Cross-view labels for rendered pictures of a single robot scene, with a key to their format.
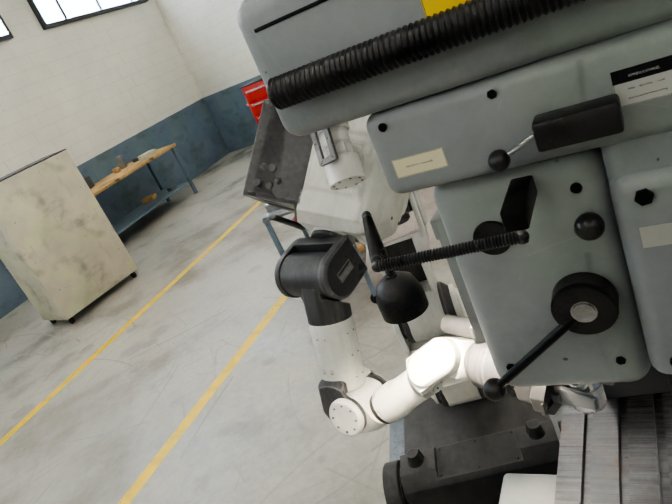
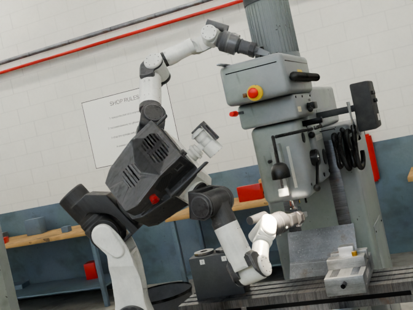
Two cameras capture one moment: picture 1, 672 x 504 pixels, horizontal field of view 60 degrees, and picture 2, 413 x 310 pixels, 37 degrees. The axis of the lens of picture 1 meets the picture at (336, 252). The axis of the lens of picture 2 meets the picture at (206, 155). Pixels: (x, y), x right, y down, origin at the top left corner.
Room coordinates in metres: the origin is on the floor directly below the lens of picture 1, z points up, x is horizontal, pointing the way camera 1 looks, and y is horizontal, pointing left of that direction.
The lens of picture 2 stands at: (1.49, 2.22, 1.64)
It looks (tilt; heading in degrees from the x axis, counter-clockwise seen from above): 2 degrees down; 259
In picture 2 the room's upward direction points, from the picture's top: 12 degrees counter-clockwise
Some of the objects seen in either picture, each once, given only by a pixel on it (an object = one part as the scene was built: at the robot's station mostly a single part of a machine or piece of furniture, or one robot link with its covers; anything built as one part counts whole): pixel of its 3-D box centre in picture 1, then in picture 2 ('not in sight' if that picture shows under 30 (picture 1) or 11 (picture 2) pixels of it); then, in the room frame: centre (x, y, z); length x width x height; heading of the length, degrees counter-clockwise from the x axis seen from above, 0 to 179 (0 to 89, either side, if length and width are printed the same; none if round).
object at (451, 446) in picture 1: (467, 397); not in sight; (1.54, -0.19, 0.59); 0.64 x 0.52 x 0.33; 165
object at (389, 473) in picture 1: (400, 494); not in sight; (1.37, 0.12, 0.50); 0.20 x 0.05 x 0.20; 165
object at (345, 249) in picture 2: not in sight; (347, 252); (0.53, -0.16, 1.05); 0.06 x 0.05 x 0.06; 148
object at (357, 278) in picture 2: not in sight; (349, 268); (0.54, -0.13, 0.99); 0.35 x 0.15 x 0.11; 58
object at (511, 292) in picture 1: (548, 248); (285, 160); (0.67, -0.25, 1.47); 0.21 x 0.19 x 0.32; 147
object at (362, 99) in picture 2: not in sight; (367, 105); (0.23, -0.32, 1.62); 0.20 x 0.09 x 0.21; 57
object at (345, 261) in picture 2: not in sight; (346, 261); (0.55, -0.11, 1.03); 0.15 x 0.06 x 0.04; 148
